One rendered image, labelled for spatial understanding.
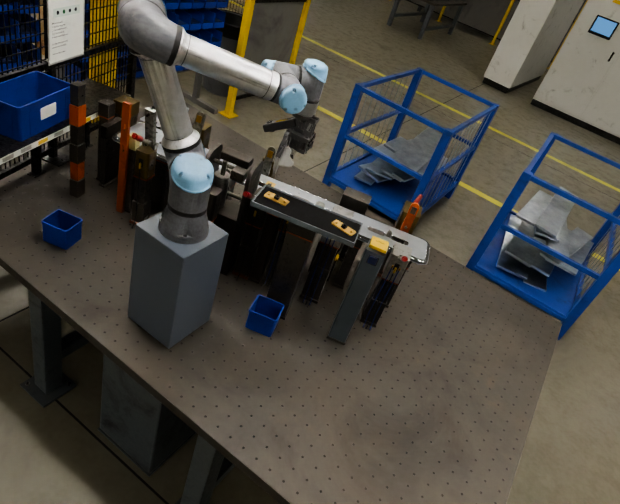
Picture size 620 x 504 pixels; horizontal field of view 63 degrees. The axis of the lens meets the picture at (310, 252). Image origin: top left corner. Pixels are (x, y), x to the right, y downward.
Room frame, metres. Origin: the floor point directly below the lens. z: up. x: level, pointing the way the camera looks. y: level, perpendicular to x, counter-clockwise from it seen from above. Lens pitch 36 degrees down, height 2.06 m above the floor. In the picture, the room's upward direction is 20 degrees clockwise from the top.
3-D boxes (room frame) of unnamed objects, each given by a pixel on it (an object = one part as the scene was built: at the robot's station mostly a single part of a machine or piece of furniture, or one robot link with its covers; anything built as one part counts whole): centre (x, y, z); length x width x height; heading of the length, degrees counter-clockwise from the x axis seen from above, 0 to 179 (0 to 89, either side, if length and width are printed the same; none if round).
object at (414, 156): (4.10, -0.50, 0.47); 1.20 x 0.80 x 0.95; 157
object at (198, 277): (1.22, 0.39, 0.90); 0.20 x 0.20 x 0.40; 68
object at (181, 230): (1.22, 0.39, 1.15); 0.15 x 0.15 x 0.10
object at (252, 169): (1.61, 0.37, 0.94); 0.18 x 0.13 x 0.49; 85
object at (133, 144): (1.72, 0.80, 0.88); 0.04 x 0.04 x 0.37; 85
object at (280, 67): (1.43, 0.25, 1.57); 0.11 x 0.11 x 0.08; 27
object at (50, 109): (1.62, 1.17, 1.09); 0.30 x 0.17 x 0.13; 177
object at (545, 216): (3.57, -1.69, 0.47); 1.20 x 0.80 x 0.95; 159
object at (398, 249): (1.57, -0.32, 0.88); 0.12 x 0.07 x 0.36; 175
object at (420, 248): (1.81, 0.23, 1.00); 1.38 x 0.22 x 0.02; 85
